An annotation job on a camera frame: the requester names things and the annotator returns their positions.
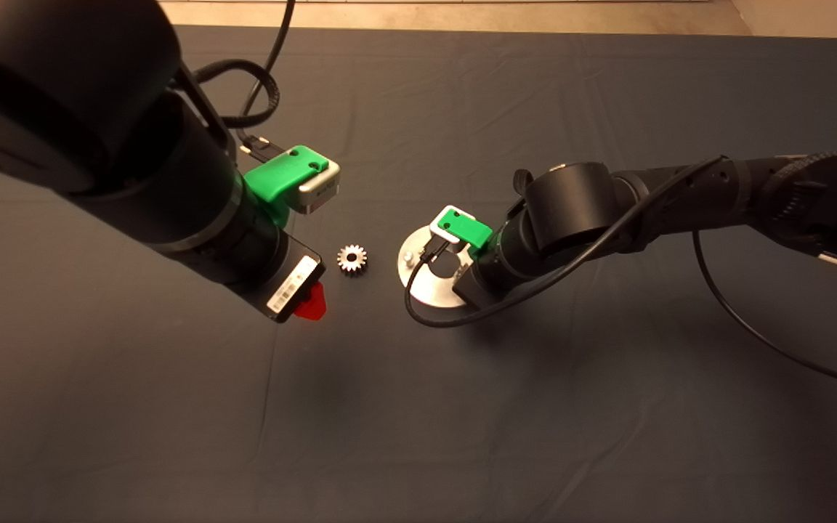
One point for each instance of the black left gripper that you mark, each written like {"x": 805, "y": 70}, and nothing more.
{"x": 280, "y": 276}

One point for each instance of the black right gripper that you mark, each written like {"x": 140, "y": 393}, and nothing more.
{"x": 484, "y": 280}

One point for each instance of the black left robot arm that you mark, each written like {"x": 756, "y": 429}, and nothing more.
{"x": 84, "y": 102}

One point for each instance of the small steel planetary gear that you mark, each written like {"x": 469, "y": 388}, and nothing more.
{"x": 344, "y": 258}

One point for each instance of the round metal carrier plate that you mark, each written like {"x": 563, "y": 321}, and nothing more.
{"x": 426, "y": 287}

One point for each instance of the dark grey table cloth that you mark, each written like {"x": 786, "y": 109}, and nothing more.
{"x": 418, "y": 436}

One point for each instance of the green right camera mount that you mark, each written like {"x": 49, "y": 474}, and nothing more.
{"x": 469, "y": 231}

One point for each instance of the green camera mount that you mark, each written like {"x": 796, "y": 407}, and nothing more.
{"x": 469, "y": 231}
{"x": 277, "y": 181}

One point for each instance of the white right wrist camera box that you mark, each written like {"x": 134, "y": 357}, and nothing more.
{"x": 439, "y": 232}

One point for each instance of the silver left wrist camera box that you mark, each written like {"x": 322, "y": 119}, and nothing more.
{"x": 320, "y": 192}

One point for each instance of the green left camera mount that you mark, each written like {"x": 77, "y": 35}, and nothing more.
{"x": 277, "y": 181}

